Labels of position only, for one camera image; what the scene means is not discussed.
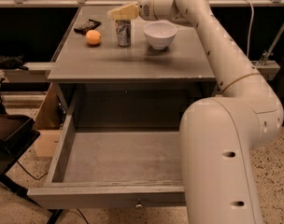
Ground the open grey top drawer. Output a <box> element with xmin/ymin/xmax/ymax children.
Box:
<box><xmin>28</xmin><ymin>91</ymin><xmax>185</xmax><ymax>209</ymax></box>

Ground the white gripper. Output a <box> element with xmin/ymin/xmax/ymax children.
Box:
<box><xmin>107</xmin><ymin>0</ymin><xmax>155</xmax><ymax>21</ymax></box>

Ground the white bowl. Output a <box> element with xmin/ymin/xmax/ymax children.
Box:
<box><xmin>143</xmin><ymin>21</ymin><xmax>178</xmax><ymax>49</ymax></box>

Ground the dark snack bar wrapper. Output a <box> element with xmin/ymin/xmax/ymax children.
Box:
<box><xmin>74</xmin><ymin>19</ymin><xmax>102</xmax><ymax>35</ymax></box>

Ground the silver redbull can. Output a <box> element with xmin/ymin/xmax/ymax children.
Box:
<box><xmin>115</xmin><ymin>20</ymin><xmax>132</xmax><ymax>47</ymax></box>

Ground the grey cabinet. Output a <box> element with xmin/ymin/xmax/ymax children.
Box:
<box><xmin>49</xmin><ymin>6</ymin><xmax>215</xmax><ymax>129</ymax></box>

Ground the metal drawer knob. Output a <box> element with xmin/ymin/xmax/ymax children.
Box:
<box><xmin>135</xmin><ymin>199</ymin><xmax>144</xmax><ymax>209</ymax></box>

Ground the black chair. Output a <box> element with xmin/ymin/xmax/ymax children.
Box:
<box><xmin>0</xmin><ymin>100</ymin><xmax>64</xmax><ymax>224</ymax></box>

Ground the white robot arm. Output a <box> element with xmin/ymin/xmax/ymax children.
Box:
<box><xmin>107</xmin><ymin>0</ymin><xmax>284</xmax><ymax>224</ymax></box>

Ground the cardboard box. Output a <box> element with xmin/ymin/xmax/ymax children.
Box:
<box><xmin>34</xmin><ymin>84</ymin><xmax>61</xmax><ymax>158</ymax></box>

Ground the white cable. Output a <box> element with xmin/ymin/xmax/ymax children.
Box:
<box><xmin>240</xmin><ymin>0</ymin><xmax>256</xmax><ymax>60</ymax></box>

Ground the orange fruit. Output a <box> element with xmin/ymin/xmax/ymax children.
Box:
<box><xmin>86</xmin><ymin>30</ymin><xmax>101</xmax><ymax>46</ymax></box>

